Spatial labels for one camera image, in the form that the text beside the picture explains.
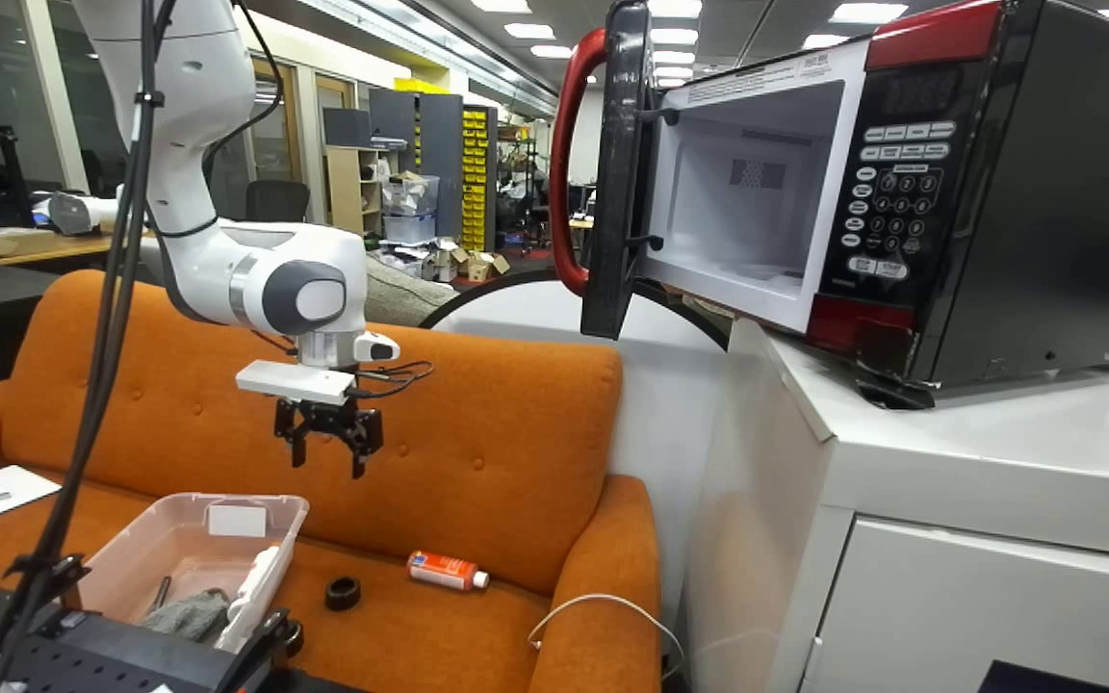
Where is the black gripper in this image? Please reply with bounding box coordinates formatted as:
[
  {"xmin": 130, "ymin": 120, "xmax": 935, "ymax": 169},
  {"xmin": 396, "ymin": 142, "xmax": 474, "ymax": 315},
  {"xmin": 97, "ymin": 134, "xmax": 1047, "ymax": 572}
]
[{"xmin": 273, "ymin": 391, "xmax": 389, "ymax": 485}]

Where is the clear plastic storage box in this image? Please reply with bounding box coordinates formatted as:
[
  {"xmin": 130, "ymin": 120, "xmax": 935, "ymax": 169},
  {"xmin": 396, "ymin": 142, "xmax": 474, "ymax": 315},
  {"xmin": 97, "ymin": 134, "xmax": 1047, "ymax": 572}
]
[{"xmin": 72, "ymin": 490, "xmax": 314, "ymax": 659}]

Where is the black round knob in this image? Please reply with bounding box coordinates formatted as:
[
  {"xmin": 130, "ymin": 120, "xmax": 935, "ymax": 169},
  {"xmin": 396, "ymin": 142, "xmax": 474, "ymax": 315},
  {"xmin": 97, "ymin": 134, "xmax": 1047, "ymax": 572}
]
[{"xmin": 324, "ymin": 572, "xmax": 366, "ymax": 617}]

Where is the orange glue tube white cap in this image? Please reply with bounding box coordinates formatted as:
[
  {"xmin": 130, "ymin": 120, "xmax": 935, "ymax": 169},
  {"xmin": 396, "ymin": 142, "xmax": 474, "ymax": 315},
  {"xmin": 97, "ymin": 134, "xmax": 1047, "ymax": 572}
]
[{"xmin": 404, "ymin": 546, "xmax": 493, "ymax": 598}]

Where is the orange fabric sofa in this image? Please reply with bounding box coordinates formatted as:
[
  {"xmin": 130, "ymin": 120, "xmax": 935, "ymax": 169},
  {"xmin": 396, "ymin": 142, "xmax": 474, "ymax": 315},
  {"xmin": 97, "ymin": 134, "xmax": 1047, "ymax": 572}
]
[{"xmin": 0, "ymin": 267, "xmax": 668, "ymax": 693}]

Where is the grey knitted cloth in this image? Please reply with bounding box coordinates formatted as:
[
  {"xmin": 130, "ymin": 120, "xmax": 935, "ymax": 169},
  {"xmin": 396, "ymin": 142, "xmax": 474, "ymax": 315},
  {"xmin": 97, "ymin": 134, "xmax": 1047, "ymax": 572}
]
[{"xmin": 142, "ymin": 585, "xmax": 237, "ymax": 645}]

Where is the black office chair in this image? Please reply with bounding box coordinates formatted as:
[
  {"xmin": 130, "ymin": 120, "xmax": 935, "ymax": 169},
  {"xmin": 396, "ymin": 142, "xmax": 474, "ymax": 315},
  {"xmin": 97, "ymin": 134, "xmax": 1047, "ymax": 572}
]
[{"xmin": 243, "ymin": 175, "xmax": 315, "ymax": 228}]

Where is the yellow black sign panel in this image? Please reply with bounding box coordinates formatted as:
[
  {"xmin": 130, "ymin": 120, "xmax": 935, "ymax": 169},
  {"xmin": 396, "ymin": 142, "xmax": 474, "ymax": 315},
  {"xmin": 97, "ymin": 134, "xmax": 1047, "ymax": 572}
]
[{"xmin": 455, "ymin": 101, "xmax": 501, "ymax": 252}]

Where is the grey cylinder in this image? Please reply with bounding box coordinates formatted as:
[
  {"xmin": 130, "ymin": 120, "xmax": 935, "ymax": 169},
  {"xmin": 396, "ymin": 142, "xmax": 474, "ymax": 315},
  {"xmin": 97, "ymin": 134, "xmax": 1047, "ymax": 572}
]
[{"xmin": 28, "ymin": 188, "xmax": 124, "ymax": 240}]

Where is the wooden office desk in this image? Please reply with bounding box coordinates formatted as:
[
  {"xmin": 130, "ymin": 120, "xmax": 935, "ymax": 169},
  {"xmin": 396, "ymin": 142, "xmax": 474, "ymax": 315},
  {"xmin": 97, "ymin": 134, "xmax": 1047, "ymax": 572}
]
[{"xmin": 0, "ymin": 223, "xmax": 124, "ymax": 269}]

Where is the ceiling light panel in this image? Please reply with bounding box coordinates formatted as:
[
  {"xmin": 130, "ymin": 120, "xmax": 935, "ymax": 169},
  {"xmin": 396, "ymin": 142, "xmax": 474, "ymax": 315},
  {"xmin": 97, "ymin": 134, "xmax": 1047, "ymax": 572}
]
[
  {"xmin": 501, "ymin": 16, "xmax": 563, "ymax": 47},
  {"xmin": 825, "ymin": 0, "xmax": 912, "ymax": 32}
]

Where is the white cabinet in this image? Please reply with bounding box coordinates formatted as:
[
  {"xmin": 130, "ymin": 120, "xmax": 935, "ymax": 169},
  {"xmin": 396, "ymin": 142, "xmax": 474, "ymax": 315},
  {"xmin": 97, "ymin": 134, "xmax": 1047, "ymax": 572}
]
[{"xmin": 682, "ymin": 315, "xmax": 1109, "ymax": 693}]

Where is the black red microwave oven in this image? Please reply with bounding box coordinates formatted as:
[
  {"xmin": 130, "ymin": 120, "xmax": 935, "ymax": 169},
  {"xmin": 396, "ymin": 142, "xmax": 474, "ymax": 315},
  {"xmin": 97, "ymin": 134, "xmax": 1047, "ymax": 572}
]
[{"xmin": 636, "ymin": 0, "xmax": 1109, "ymax": 410}]

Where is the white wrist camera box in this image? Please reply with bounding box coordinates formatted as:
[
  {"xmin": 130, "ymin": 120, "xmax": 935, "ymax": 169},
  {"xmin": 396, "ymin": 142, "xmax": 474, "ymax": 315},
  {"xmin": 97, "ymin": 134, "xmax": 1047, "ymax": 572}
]
[{"xmin": 230, "ymin": 359, "xmax": 364, "ymax": 406}]

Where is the black cable loop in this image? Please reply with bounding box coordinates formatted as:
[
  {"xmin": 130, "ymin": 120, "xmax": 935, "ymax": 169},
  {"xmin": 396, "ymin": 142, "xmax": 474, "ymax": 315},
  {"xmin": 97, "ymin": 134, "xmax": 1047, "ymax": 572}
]
[{"xmin": 418, "ymin": 260, "xmax": 732, "ymax": 355}]

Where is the black camera stand pole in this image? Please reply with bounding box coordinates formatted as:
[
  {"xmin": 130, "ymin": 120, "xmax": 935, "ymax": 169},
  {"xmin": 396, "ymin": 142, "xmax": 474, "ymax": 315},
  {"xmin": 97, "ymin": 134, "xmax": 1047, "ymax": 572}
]
[{"xmin": 0, "ymin": 0, "xmax": 180, "ymax": 693}]

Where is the thin white cable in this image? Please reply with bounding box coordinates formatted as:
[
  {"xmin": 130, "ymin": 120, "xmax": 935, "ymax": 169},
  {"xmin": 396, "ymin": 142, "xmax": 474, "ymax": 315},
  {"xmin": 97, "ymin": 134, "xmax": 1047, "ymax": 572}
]
[{"xmin": 524, "ymin": 589, "xmax": 691, "ymax": 678}]

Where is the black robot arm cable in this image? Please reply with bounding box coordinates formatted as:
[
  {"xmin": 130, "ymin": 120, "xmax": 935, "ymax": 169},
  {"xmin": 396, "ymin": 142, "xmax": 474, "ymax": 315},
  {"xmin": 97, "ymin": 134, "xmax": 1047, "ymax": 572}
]
[{"xmin": 142, "ymin": 0, "xmax": 288, "ymax": 247}]

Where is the microwave door red handle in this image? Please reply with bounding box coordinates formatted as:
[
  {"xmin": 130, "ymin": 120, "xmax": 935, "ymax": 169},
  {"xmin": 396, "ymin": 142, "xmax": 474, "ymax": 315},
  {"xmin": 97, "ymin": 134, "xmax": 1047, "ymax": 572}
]
[{"xmin": 547, "ymin": 0, "xmax": 656, "ymax": 341}]

